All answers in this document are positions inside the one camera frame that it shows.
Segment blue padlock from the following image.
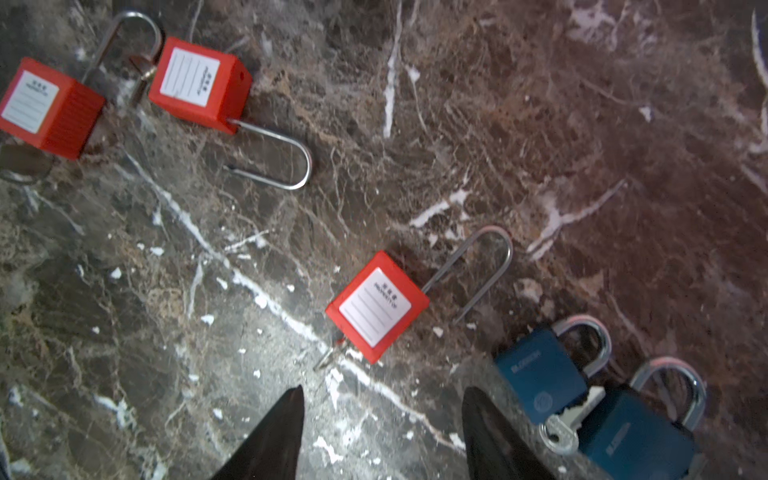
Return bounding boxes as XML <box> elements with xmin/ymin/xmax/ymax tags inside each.
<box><xmin>494</xmin><ymin>314</ymin><xmax>612</xmax><ymax>425</ymax></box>
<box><xmin>579</xmin><ymin>356</ymin><xmax>707</xmax><ymax>480</ymax></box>

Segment red padlock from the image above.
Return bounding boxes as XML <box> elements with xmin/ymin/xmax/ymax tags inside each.
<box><xmin>1</xmin><ymin>10</ymin><xmax>164</xmax><ymax>186</ymax></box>
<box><xmin>313</xmin><ymin>225</ymin><xmax>514</xmax><ymax>371</ymax></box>

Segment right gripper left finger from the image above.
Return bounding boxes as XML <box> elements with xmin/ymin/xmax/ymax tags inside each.
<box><xmin>212</xmin><ymin>385</ymin><xmax>305</xmax><ymax>480</ymax></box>

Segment red padlock open shackle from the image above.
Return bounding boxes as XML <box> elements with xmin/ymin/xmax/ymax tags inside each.
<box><xmin>148</xmin><ymin>37</ymin><xmax>314</xmax><ymax>191</ymax></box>

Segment red padlock near left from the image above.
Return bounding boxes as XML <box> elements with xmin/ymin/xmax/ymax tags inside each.
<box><xmin>1</xmin><ymin>10</ymin><xmax>164</xmax><ymax>186</ymax></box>

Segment silver padlock key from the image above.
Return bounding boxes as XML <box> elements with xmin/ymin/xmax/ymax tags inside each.
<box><xmin>538</xmin><ymin>386</ymin><xmax>606</xmax><ymax>456</ymax></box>

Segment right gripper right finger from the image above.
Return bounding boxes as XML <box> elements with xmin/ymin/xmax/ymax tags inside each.
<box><xmin>461</xmin><ymin>386</ymin><xmax>554</xmax><ymax>480</ymax></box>

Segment red padlock centre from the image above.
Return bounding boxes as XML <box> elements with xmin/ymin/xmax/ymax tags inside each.
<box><xmin>313</xmin><ymin>225</ymin><xmax>514</xmax><ymax>371</ymax></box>

